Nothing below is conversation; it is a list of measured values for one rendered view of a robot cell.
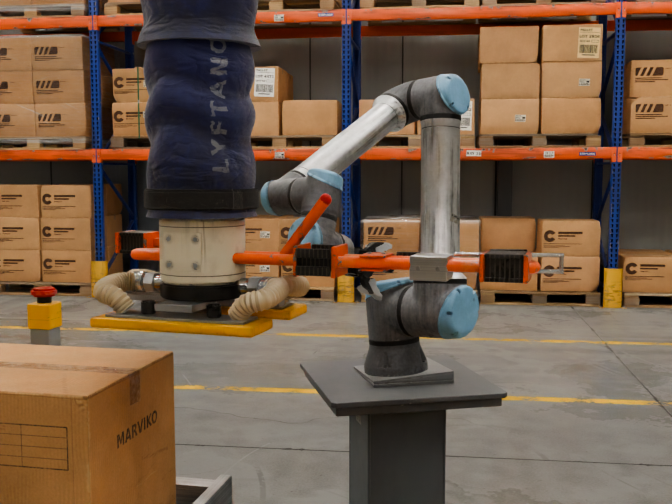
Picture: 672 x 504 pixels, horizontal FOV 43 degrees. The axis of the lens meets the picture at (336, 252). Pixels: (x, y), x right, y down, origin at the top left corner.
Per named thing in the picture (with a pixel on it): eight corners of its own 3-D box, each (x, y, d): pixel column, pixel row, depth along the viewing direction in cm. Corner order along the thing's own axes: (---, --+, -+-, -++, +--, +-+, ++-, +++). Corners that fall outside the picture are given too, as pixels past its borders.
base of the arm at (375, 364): (355, 368, 257) (352, 336, 257) (411, 360, 263) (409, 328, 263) (379, 379, 239) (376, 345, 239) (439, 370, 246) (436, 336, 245)
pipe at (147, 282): (94, 307, 163) (93, 278, 163) (160, 290, 187) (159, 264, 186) (256, 316, 153) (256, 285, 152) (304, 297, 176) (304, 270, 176)
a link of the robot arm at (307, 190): (293, 167, 207) (284, 216, 205) (327, 163, 199) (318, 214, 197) (319, 179, 214) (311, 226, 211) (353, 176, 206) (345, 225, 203)
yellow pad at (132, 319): (89, 327, 162) (88, 301, 161) (118, 319, 171) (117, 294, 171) (252, 338, 151) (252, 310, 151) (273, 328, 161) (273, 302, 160)
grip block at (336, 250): (291, 277, 158) (290, 246, 158) (308, 271, 167) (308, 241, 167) (333, 279, 156) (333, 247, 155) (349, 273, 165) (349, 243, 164)
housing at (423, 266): (408, 280, 153) (408, 255, 152) (416, 276, 159) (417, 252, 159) (446, 282, 151) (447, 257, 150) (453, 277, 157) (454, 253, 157)
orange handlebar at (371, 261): (80, 262, 174) (79, 244, 174) (155, 249, 203) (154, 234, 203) (538, 279, 146) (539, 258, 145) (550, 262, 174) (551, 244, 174)
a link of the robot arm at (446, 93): (432, 336, 249) (433, 84, 251) (482, 339, 237) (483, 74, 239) (400, 338, 238) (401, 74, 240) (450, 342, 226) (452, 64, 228)
